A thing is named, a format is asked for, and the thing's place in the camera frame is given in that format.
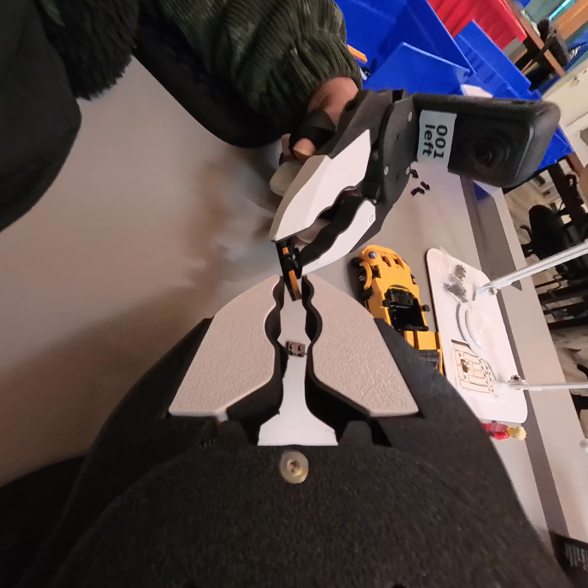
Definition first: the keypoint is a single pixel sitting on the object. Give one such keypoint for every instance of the lego sticker sheet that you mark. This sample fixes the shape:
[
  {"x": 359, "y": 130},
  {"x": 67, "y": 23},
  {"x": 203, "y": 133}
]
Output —
[{"x": 475, "y": 367}]

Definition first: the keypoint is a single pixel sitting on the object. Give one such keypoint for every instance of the small black lego piece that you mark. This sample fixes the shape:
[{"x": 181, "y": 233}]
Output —
[{"x": 420, "y": 188}]

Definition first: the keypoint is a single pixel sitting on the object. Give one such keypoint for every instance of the person's dark clothed torso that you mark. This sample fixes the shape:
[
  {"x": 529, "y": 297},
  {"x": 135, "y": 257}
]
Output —
[{"x": 27, "y": 115}]

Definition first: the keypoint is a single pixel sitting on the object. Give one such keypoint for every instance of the stack of blue storage bins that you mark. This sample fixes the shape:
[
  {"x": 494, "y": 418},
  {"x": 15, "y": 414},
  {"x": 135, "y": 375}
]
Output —
[{"x": 487, "y": 55}]

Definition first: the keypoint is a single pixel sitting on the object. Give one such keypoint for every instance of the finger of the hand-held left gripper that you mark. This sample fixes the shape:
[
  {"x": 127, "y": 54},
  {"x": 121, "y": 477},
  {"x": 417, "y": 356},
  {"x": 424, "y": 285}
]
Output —
[
  {"x": 353, "y": 234},
  {"x": 321, "y": 183}
]

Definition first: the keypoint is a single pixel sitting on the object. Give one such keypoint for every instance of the clear stand rod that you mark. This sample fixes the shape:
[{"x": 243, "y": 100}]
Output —
[
  {"x": 528, "y": 272},
  {"x": 546, "y": 385}
]

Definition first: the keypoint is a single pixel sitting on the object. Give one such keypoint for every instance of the person's left hand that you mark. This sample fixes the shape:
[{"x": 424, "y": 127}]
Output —
[{"x": 330, "y": 96}]

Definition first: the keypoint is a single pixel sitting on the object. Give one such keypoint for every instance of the yellow lego car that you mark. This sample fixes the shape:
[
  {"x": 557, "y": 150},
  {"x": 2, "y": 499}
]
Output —
[{"x": 390, "y": 294}]

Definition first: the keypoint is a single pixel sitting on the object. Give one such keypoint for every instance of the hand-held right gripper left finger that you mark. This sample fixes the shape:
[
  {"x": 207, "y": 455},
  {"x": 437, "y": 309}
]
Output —
[{"x": 229, "y": 363}]

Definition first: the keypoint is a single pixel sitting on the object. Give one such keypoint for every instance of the white stand base board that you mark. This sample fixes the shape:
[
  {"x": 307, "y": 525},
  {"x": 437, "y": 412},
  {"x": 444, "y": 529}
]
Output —
[{"x": 505, "y": 358}]

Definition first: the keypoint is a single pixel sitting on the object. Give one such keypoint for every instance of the black office chair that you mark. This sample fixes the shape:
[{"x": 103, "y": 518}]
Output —
[{"x": 542, "y": 225}]

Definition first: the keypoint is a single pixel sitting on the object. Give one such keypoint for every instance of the black yellow lego plate assembly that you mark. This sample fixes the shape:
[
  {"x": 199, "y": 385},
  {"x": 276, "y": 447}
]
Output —
[{"x": 290, "y": 262}]

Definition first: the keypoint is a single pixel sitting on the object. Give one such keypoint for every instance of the round clear lens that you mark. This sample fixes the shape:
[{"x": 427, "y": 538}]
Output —
[{"x": 477, "y": 326}]

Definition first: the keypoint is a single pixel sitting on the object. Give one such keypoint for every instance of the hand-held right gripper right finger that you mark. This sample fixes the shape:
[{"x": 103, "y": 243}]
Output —
[{"x": 363, "y": 363}]

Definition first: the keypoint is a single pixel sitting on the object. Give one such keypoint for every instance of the small black lego clip plate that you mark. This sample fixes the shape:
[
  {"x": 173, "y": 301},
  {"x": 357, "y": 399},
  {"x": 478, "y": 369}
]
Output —
[{"x": 295, "y": 349}]

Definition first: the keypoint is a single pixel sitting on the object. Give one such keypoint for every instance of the orange traffic cone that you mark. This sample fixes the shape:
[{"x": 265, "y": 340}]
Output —
[{"x": 358, "y": 53}]

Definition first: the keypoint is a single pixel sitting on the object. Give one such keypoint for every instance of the red lego minifigure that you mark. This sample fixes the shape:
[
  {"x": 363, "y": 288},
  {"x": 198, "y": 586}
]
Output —
[{"x": 498, "y": 432}]

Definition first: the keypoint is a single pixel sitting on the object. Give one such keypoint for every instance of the bag of small lego parts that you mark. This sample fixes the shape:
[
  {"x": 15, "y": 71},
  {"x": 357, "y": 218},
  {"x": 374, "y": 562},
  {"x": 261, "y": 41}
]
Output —
[{"x": 454, "y": 280}]

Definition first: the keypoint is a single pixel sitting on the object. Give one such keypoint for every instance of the small orange lego tile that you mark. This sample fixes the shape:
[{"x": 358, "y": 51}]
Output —
[{"x": 293, "y": 287}]

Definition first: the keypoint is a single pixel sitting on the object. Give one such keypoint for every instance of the person's left forearm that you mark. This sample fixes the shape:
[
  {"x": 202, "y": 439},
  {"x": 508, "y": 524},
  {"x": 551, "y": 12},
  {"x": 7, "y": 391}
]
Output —
[{"x": 252, "y": 55}]

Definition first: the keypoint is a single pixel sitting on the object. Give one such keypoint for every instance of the red storage bin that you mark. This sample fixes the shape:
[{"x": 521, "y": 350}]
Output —
[{"x": 477, "y": 18}]

